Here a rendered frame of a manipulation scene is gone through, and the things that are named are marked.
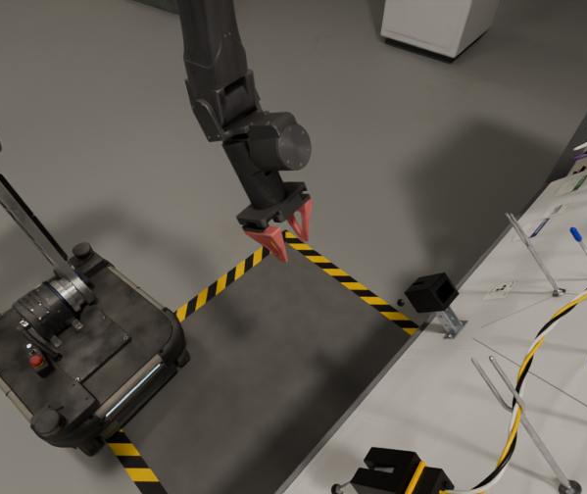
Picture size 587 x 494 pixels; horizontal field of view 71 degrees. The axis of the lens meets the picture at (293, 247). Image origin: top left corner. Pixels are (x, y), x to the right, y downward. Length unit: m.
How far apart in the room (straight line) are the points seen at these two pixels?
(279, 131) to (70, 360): 1.25
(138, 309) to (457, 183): 1.81
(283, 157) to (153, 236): 1.72
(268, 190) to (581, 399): 0.44
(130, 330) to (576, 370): 1.35
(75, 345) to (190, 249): 0.73
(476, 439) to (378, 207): 1.82
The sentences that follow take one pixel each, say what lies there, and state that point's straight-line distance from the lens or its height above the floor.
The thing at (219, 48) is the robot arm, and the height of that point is 1.34.
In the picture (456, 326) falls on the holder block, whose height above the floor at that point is 0.93.
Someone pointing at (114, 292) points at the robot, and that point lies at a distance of 1.71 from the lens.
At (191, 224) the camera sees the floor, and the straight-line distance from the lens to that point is 2.19.
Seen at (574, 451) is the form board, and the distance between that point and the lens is 0.49.
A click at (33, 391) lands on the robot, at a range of 1.63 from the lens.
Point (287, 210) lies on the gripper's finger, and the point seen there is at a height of 1.12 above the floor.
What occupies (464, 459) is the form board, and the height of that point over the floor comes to 1.06.
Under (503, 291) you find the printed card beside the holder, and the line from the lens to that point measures 0.79.
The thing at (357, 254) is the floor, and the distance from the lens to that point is 2.02.
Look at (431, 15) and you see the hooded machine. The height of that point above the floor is 0.32.
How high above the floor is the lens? 1.54
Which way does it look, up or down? 50 degrees down
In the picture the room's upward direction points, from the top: straight up
